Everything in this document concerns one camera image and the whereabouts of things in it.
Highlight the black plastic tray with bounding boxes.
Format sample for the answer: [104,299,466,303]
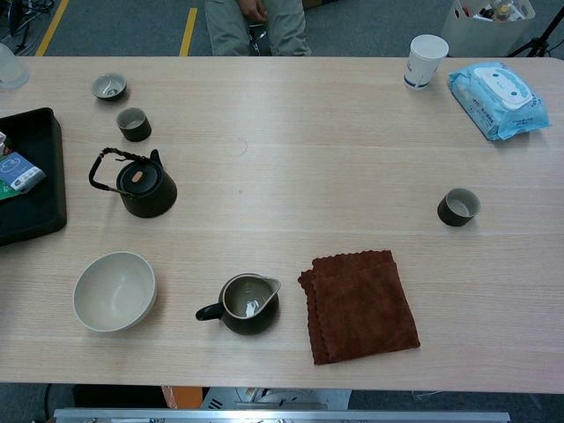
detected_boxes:
[0,107,68,248]

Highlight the cream ceramic bowl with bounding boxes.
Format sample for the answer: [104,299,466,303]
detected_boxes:
[72,250,159,333]

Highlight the chrome stool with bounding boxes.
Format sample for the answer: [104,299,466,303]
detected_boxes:
[249,21,272,57]

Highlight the white paper cup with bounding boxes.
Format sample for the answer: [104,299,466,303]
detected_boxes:
[403,34,450,92]

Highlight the grey lid cup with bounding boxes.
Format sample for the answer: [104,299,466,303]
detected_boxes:
[91,72,129,101]

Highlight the dark green pouring pitcher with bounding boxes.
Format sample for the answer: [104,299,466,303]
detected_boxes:
[195,272,282,336]

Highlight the blue wet wipes pack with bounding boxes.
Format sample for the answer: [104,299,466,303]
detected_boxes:
[448,61,552,142]

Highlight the blue white small packet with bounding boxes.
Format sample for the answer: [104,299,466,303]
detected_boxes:
[0,152,48,194]

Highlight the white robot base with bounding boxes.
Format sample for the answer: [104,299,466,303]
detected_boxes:
[200,387,353,411]

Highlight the black equipment stand with cables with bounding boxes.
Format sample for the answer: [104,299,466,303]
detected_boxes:
[0,0,58,56]

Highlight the dark green cylindrical teacup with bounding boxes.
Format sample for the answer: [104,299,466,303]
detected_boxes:
[115,107,152,143]
[436,188,482,228]

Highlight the white storage bin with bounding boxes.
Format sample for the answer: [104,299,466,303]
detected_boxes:
[440,0,537,58]

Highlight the black tripod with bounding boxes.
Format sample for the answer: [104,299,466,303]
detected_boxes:
[506,0,564,58]

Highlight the brown folded cloth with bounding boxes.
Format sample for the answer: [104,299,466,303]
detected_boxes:
[297,249,421,366]

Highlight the aluminium rail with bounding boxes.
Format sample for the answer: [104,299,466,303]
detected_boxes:
[53,408,511,423]

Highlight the green packet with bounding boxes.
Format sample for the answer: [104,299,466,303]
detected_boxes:
[0,178,23,203]

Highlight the seated person in khaki trousers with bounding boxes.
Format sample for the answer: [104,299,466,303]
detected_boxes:
[203,0,313,57]

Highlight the frosted translucent plastic cup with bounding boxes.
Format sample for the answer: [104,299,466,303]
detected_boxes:
[0,42,31,91]

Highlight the dark green teapot with handle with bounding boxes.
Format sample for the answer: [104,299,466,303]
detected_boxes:
[88,147,178,219]

